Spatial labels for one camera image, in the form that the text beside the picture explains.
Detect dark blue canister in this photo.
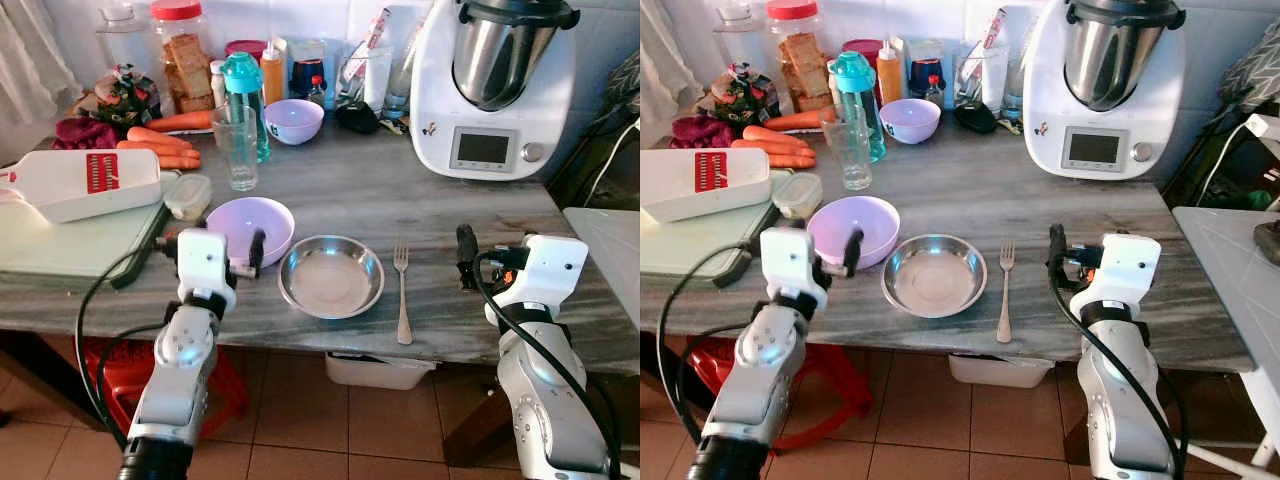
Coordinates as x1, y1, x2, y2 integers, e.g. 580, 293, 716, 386
288, 40, 329, 99
905, 40, 946, 98

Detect white plastic tray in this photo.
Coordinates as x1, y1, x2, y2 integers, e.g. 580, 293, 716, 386
325, 352, 438, 391
948, 353, 1056, 389

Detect white food processor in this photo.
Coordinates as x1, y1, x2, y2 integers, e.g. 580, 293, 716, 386
1022, 0, 1188, 181
410, 0, 581, 181

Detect clear glass bottle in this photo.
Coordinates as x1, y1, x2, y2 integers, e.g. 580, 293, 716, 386
1000, 40, 1029, 119
385, 40, 416, 119

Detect large lavender plastic bowl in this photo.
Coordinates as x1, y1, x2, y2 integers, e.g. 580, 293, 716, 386
806, 196, 901, 269
205, 197, 296, 269

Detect clear glass tumbler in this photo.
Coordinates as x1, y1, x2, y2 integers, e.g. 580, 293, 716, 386
822, 105, 871, 191
212, 105, 259, 192

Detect small black rounded object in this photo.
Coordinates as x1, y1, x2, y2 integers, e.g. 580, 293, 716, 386
333, 100, 381, 135
953, 100, 999, 135

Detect orange sauce bottle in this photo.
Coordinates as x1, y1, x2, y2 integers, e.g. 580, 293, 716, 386
259, 42, 285, 106
876, 42, 903, 106

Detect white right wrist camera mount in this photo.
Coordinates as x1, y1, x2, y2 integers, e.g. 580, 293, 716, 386
520, 235, 591, 311
1098, 234, 1163, 311

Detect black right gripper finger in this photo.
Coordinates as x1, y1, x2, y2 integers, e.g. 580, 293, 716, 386
1047, 224, 1070, 293
456, 224, 480, 293

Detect white power cable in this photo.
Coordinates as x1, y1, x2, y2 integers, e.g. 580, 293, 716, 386
1195, 115, 1280, 206
585, 120, 641, 206

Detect white mandoline slicer red insert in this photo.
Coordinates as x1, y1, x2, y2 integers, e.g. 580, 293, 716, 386
640, 148, 773, 223
0, 149, 163, 224

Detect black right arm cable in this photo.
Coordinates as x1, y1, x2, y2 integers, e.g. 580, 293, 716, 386
1050, 255, 1191, 480
472, 250, 623, 480

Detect clear glass pitcher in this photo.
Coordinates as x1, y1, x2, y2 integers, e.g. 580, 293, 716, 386
340, 40, 393, 111
955, 40, 1009, 109

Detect pale green cutting board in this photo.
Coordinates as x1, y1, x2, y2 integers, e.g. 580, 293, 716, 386
640, 172, 786, 289
0, 170, 181, 291

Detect small clear plastic container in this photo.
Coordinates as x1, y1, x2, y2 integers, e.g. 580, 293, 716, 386
772, 173, 824, 220
163, 174, 213, 221

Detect red plastic stool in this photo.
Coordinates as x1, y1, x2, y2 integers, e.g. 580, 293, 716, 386
688, 338, 869, 451
82, 338, 251, 441

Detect metal fork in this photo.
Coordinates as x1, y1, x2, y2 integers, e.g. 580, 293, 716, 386
996, 242, 1017, 344
393, 243, 414, 346

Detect grey patterned cloth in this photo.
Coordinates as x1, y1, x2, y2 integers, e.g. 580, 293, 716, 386
600, 50, 641, 111
1220, 45, 1280, 111

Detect white side table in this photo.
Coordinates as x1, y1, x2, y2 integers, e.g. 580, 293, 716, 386
1172, 207, 1280, 471
563, 207, 641, 331

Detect red lidded cracker jar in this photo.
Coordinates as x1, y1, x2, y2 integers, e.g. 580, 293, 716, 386
150, 0, 216, 114
766, 0, 831, 113

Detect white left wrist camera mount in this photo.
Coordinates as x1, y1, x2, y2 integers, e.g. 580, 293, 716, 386
177, 228, 238, 296
760, 227, 829, 296

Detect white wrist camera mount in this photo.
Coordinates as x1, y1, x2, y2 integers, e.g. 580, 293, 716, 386
177, 228, 238, 296
520, 235, 591, 311
760, 227, 829, 296
1098, 234, 1163, 311

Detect teal water bottle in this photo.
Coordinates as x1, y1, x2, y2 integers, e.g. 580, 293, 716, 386
221, 52, 271, 163
832, 52, 886, 163

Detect clear plastic jar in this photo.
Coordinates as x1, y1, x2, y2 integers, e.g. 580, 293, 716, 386
97, 3, 156, 81
712, 3, 771, 76

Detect stainless steel plate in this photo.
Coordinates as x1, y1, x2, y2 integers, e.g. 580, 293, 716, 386
278, 235, 385, 320
881, 234, 988, 319

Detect white curtain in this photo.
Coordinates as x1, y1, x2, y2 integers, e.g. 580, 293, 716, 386
640, 0, 701, 151
0, 0, 56, 126

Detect small lavender plastic bowl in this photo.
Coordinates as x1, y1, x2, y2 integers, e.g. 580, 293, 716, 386
879, 98, 942, 145
264, 98, 325, 146

